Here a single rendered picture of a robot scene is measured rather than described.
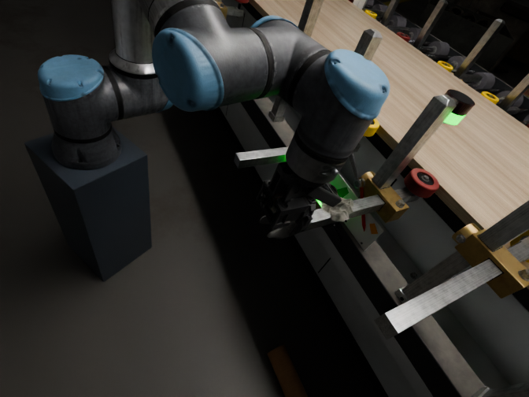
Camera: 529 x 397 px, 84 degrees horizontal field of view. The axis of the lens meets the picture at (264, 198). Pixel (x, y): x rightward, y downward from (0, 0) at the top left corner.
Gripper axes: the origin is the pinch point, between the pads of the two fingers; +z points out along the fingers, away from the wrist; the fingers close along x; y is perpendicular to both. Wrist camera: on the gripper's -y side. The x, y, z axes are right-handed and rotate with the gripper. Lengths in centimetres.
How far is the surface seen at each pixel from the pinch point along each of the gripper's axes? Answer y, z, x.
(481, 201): -54, -10, 10
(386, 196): -29.1, -5.5, 0.0
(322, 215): -9.3, -3.8, 0.3
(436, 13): -137, -27, -91
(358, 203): -20.8, -4.2, -0.5
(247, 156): -2.7, 0.7, -24.7
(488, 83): -178, -6, -62
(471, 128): -87, -11, -17
